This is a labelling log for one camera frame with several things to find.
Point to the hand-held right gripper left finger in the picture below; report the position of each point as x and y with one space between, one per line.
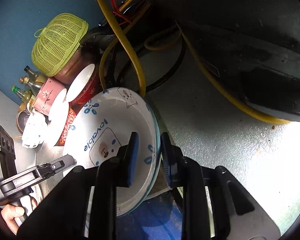
132 155

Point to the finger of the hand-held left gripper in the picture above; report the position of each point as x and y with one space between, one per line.
57 165

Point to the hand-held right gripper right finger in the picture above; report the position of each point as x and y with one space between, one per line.
165 155

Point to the white bear print plate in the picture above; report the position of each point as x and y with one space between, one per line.
110 120

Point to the person's left hand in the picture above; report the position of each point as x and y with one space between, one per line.
12 212

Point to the yellow label sauce bottle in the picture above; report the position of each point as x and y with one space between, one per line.
23 95

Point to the brown cap oil bottle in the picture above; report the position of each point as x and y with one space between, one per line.
32 86

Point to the pink floral bowl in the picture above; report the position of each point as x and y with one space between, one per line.
48 92

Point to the dark cap glass bottle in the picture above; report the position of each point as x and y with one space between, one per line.
36 76

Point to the copper metal pot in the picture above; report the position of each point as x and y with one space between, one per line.
72 67

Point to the green plastic basket cover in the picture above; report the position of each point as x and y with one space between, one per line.
60 45

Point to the black wok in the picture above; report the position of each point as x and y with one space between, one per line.
240 55

